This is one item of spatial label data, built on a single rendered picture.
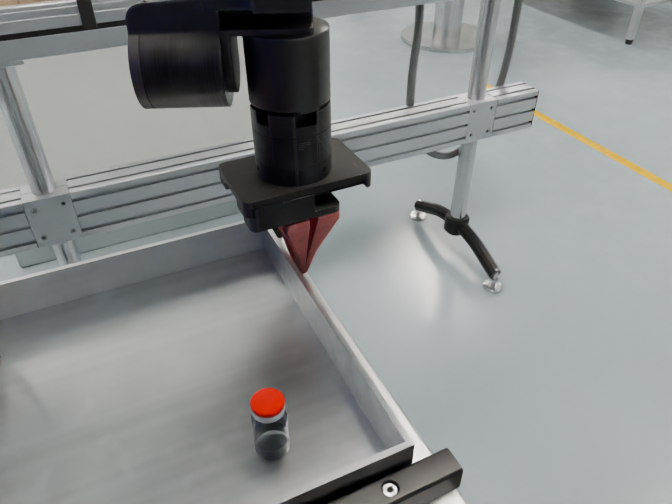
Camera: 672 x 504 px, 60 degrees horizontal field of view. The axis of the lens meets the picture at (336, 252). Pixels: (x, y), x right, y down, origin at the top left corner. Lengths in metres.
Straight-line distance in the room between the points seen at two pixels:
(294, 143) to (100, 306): 0.22
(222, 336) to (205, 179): 0.98
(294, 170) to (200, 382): 0.16
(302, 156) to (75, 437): 0.24
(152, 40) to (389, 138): 1.22
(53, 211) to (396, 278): 1.03
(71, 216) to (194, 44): 1.04
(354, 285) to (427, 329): 0.29
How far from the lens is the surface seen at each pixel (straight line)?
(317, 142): 0.41
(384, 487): 0.36
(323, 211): 0.43
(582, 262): 2.10
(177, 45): 0.39
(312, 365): 0.43
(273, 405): 0.35
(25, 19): 1.22
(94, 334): 0.49
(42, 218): 1.40
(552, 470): 1.50
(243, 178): 0.43
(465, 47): 3.88
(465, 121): 1.71
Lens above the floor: 1.21
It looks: 38 degrees down
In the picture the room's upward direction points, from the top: straight up
